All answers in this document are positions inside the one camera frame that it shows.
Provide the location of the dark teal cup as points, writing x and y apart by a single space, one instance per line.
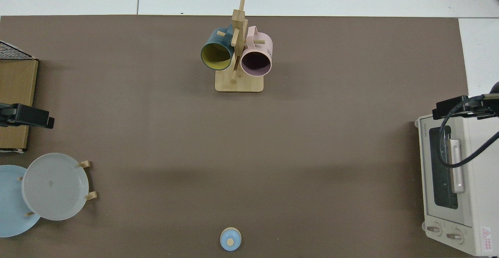
216 53

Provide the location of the grey plate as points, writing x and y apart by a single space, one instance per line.
54 188

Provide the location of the brown table cloth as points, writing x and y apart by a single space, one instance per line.
195 152

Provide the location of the pink cup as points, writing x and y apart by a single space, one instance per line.
255 61

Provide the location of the small blue round thing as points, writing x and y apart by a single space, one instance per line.
230 239

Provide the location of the pale toaster oven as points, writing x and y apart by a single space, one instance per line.
475 211

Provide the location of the wooden plate rack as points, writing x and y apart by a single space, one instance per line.
91 195

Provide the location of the light blue plate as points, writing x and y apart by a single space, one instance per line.
11 203

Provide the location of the wooden cup stand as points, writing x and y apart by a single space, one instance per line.
237 84

